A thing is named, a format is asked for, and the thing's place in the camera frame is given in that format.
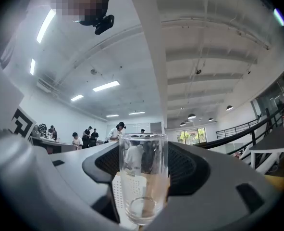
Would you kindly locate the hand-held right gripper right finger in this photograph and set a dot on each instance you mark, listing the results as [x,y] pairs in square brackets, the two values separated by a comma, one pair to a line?
[216,213]

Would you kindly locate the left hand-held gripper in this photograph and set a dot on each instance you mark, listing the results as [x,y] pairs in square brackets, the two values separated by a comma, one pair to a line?
[12,153]

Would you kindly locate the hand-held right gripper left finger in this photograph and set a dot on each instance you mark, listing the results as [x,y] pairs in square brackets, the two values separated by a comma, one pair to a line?
[74,174]

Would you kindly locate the white perforated plastic basket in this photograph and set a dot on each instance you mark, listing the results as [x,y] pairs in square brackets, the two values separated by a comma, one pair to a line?
[116,191]

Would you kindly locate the long ceiling tube light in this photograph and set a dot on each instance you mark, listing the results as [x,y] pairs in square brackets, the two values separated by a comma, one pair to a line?
[77,98]
[105,85]

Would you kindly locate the black metal railing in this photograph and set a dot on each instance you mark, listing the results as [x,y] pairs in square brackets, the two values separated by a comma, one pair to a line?
[253,137]

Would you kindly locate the person's head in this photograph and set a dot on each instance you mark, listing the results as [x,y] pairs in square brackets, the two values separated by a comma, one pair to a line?
[79,1]

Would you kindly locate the tall glass window wall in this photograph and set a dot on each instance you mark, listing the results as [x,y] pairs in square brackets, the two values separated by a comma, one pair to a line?
[192,136]

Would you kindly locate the grey table with white frame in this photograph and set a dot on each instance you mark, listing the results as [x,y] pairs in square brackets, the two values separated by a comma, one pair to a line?
[274,141]

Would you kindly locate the black head-mounted camera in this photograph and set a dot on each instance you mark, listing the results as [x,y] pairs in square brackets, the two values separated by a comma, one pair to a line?
[103,24]

